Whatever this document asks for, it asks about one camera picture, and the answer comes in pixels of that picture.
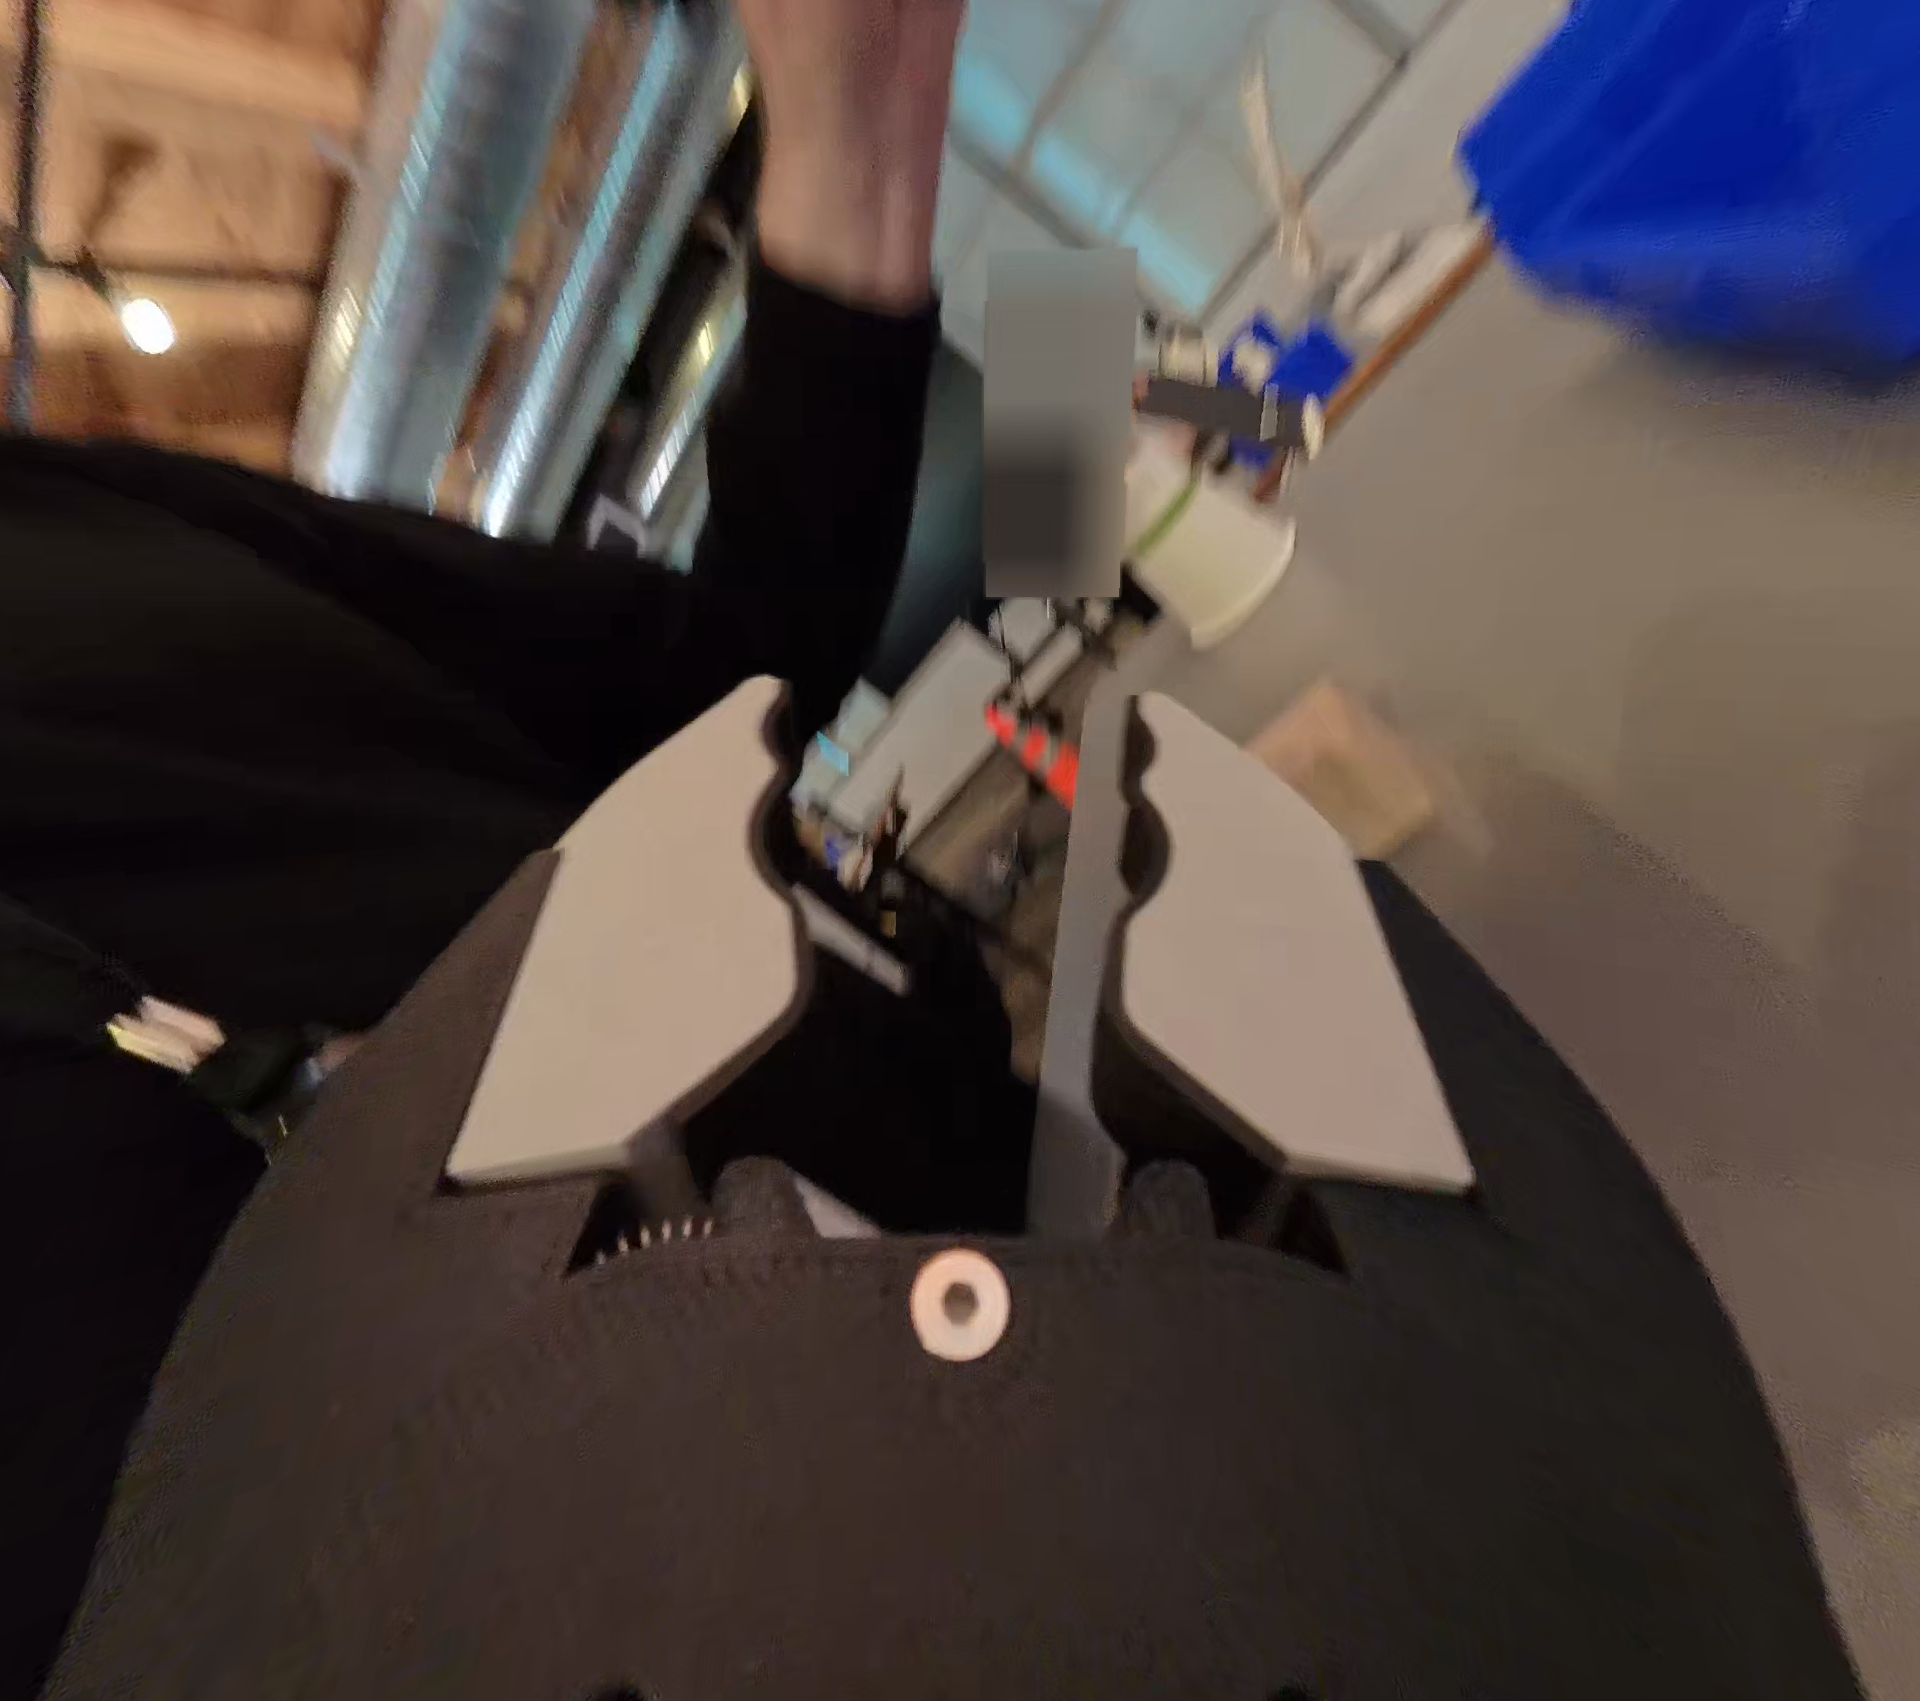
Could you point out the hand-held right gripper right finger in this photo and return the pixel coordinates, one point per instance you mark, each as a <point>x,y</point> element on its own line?
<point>1291,982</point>

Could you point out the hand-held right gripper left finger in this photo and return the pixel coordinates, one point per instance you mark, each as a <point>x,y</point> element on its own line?
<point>631,968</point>

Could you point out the person's left forearm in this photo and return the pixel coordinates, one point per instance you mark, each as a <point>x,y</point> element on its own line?
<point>832,381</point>

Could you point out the grey metal bar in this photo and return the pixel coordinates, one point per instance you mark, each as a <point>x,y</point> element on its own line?
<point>1081,951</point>

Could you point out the cardboard box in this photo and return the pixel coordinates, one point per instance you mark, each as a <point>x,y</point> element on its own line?
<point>1340,769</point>

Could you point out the person's black clothing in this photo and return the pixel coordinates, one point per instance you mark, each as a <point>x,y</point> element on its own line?
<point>271,741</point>

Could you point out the white cylindrical container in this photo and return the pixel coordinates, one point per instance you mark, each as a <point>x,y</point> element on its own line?
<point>1213,547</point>

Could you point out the round ceiling lamp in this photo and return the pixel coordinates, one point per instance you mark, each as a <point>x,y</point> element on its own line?
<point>147,326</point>

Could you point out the blue plastic bin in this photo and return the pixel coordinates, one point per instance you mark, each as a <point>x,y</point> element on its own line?
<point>1725,80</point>

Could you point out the silver ceiling duct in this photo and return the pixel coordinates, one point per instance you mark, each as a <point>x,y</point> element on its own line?
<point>451,188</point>

